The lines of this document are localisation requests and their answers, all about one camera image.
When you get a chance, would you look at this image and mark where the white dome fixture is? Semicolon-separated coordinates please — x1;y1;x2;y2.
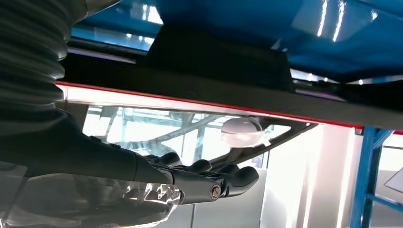
220;117;272;149

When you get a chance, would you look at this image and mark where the black strut frame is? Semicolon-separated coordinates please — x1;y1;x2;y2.
206;121;319;173

